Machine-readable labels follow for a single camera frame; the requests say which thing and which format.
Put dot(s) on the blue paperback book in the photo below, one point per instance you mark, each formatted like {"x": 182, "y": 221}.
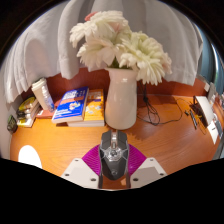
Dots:
{"x": 70, "y": 106}

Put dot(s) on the white flat device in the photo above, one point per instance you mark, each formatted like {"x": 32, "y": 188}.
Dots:
{"x": 205, "y": 109}

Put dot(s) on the white artificial flower bouquet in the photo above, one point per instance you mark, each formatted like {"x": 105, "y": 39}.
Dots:
{"x": 133, "y": 53}

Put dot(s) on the white curtain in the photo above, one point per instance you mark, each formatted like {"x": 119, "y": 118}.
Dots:
{"x": 43, "y": 50}

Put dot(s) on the white paper sheet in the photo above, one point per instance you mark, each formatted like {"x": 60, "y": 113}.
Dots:
{"x": 213, "y": 131}

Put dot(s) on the yellow and white book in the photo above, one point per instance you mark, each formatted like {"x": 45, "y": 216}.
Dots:
{"x": 26, "y": 122}

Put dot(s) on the dark grey computer mouse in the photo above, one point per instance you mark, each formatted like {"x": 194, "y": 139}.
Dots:
{"x": 113, "y": 161}

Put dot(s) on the reddish-brown flat book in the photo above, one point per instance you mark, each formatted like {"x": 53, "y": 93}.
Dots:
{"x": 44, "y": 114}

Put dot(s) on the beige lidded tumbler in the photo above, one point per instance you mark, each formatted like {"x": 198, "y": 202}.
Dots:
{"x": 38, "y": 90}

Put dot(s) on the orange paperback book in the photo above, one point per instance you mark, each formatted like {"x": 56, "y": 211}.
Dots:
{"x": 95, "y": 108}

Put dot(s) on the black book with yellow print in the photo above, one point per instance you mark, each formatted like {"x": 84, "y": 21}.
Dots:
{"x": 28, "y": 115}
{"x": 28, "y": 111}

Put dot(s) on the white ceramic vase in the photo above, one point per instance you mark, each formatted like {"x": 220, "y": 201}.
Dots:
{"x": 121, "y": 100}

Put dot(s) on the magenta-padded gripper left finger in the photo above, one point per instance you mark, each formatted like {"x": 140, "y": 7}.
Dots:
{"x": 80, "y": 172}

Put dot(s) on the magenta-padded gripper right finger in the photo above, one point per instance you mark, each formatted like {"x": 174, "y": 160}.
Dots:
{"x": 148, "y": 170}

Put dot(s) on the round white yellow mouse pad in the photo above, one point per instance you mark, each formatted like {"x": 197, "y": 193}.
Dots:
{"x": 29, "y": 156}

